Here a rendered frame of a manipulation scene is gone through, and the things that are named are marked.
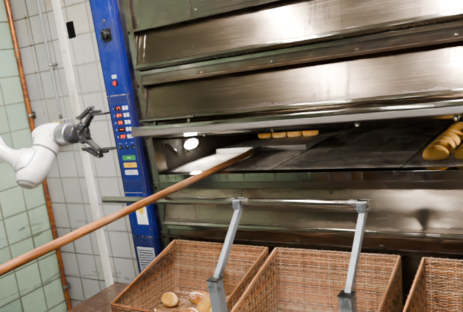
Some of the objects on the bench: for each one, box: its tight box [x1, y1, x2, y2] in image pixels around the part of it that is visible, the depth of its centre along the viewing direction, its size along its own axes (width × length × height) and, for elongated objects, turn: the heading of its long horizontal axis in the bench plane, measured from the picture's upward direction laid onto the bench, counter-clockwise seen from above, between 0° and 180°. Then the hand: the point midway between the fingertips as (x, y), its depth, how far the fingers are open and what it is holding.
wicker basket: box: [110, 239, 269, 312], centre depth 236 cm, size 49×56×28 cm
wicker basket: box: [231, 247, 403, 312], centre depth 204 cm, size 49×56×28 cm
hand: (108, 131), depth 204 cm, fingers open, 13 cm apart
